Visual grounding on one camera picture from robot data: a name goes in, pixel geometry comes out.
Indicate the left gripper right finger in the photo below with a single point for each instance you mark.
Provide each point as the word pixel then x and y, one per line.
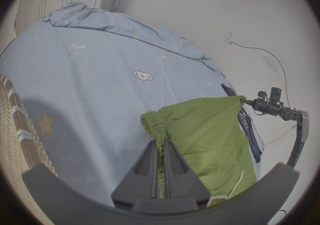
pixel 185 184

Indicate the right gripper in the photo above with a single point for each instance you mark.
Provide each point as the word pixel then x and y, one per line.
pixel 265 108

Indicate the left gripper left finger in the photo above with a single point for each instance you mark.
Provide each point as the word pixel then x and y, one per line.
pixel 140 184

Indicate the green shorts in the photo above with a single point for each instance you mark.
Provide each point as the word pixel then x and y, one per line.
pixel 212 139

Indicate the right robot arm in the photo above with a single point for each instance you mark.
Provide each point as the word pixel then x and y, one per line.
pixel 305 124

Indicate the bed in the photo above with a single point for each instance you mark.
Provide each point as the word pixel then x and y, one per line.
pixel 100 81

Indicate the round woven basket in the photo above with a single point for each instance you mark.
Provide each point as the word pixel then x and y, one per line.
pixel 15 131

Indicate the dark blue printed T-shirt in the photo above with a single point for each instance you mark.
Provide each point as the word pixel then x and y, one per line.
pixel 246 124

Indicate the pale blue quilt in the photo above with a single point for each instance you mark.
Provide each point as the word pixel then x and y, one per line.
pixel 112 24

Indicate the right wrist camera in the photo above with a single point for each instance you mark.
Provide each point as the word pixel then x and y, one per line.
pixel 261 94

